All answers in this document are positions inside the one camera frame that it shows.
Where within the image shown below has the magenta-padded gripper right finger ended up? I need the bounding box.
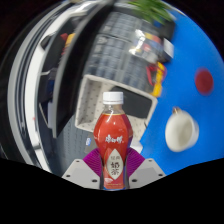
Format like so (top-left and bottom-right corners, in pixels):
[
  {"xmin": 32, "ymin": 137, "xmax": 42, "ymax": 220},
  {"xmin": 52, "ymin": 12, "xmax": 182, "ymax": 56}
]
[{"xmin": 125, "ymin": 148, "xmax": 167, "ymax": 190}]

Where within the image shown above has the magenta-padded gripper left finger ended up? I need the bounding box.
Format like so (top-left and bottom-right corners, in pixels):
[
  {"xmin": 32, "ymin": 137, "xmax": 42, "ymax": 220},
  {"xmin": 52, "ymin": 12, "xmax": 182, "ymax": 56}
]
[{"xmin": 62, "ymin": 148, "xmax": 102, "ymax": 190}]

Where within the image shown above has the red-labelled tea drink bottle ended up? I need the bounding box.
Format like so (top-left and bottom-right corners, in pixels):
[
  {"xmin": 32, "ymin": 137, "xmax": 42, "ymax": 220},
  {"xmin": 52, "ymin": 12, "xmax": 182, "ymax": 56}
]
[{"xmin": 92, "ymin": 91, "xmax": 134, "ymax": 191}]

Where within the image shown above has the white ceramic cup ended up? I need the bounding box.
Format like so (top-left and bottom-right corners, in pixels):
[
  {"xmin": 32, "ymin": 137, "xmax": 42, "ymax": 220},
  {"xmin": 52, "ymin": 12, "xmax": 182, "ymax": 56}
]
[{"xmin": 164, "ymin": 106, "xmax": 200, "ymax": 153}]

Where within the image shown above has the white perforated crate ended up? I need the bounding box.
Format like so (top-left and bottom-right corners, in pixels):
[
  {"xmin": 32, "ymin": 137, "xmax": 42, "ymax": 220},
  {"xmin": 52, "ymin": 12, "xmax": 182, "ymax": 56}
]
[{"xmin": 74, "ymin": 73, "xmax": 158, "ymax": 134}]

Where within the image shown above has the black overhead shelf unit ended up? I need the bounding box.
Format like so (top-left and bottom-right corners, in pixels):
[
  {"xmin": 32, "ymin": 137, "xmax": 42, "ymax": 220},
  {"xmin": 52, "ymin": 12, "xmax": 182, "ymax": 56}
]
[{"xmin": 6, "ymin": 0, "xmax": 113, "ymax": 168}]

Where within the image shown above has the yellow multimeter with red leads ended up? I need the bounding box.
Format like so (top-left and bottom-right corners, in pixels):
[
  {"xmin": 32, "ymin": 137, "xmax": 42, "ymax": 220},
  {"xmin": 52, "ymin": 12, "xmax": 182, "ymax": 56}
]
[{"xmin": 146, "ymin": 61, "xmax": 167, "ymax": 98}]

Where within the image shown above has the flat round red coaster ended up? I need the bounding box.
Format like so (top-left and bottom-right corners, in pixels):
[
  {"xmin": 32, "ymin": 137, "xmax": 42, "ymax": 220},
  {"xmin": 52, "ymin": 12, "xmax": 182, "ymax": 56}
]
[{"xmin": 194, "ymin": 67, "xmax": 215, "ymax": 96}]

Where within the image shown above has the wide grey drawer cabinet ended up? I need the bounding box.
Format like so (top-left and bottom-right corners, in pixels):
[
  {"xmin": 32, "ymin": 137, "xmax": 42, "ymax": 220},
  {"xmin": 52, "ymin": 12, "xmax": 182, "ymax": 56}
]
[{"xmin": 84, "ymin": 31, "xmax": 134, "ymax": 84}]

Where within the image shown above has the clear organiser with colourful parts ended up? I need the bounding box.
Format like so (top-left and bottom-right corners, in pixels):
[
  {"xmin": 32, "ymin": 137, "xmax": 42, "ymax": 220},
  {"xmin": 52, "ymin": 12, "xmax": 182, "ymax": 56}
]
[{"xmin": 131, "ymin": 29, "xmax": 165, "ymax": 64}]

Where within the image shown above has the green potted plant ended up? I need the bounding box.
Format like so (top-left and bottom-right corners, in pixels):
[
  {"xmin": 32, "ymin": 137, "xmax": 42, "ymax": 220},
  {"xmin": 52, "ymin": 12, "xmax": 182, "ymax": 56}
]
[{"xmin": 128, "ymin": 0, "xmax": 177, "ymax": 24}]

